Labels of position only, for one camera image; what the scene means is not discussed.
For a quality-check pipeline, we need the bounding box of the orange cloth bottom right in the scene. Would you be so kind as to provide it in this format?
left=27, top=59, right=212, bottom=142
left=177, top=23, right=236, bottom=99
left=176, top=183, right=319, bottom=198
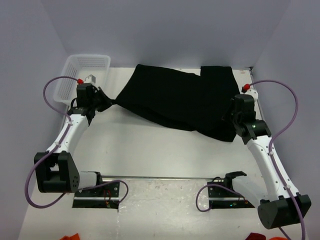
left=269, top=236, right=288, bottom=240

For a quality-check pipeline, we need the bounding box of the black t shirt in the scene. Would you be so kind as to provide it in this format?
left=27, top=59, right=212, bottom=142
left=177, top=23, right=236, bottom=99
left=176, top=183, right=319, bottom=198
left=112, top=64, right=240, bottom=143

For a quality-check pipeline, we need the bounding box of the orange cloth bottom left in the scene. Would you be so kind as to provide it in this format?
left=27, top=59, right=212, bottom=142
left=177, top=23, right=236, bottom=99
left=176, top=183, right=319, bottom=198
left=60, top=233, right=80, bottom=240

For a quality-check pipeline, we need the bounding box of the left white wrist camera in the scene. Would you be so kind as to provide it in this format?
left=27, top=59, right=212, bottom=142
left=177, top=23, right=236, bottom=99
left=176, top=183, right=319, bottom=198
left=83, top=74, right=96, bottom=85

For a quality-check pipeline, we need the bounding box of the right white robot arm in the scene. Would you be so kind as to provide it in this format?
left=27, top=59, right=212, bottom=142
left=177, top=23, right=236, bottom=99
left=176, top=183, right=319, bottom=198
left=223, top=94, right=312, bottom=230

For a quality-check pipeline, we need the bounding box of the orange cloth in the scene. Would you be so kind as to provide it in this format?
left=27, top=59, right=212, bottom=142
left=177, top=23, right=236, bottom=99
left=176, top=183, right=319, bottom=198
left=269, top=236, right=288, bottom=240
left=60, top=233, right=80, bottom=240

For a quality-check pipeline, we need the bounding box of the dark red cloth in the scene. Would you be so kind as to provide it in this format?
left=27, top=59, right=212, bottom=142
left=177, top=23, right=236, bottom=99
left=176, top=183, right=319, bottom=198
left=245, top=232, right=267, bottom=240

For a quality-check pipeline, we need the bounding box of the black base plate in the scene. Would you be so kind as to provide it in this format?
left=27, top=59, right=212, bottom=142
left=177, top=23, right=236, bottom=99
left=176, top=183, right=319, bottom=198
left=72, top=182, right=120, bottom=210
left=207, top=177, right=254, bottom=209

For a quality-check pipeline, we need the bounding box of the white plastic basket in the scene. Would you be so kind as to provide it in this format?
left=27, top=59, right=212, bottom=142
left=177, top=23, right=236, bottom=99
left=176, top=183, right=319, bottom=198
left=53, top=54, right=111, bottom=106

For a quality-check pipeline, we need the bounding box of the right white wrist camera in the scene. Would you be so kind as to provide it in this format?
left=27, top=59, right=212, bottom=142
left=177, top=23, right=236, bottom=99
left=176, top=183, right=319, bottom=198
left=245, top=88, right=259, bottom=101

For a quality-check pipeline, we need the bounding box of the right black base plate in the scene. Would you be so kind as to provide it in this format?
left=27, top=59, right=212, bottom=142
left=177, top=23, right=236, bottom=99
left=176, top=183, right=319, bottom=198
left=207, top=177, right=254, bottom=209

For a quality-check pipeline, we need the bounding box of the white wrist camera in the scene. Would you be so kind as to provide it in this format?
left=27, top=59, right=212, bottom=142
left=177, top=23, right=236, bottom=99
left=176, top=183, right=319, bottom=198
left=83, top=74, right=96, bottom=85
left=245, top=88, right=259, bottom=101

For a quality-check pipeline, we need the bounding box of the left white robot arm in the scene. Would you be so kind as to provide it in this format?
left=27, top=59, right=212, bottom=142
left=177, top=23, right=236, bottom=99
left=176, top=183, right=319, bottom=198
left=34, top=83, right=113, bottom=197

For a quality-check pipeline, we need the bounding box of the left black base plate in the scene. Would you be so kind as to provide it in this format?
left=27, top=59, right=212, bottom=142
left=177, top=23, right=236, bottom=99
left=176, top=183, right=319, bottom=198
left=72, top=182, right=120, bottom=210

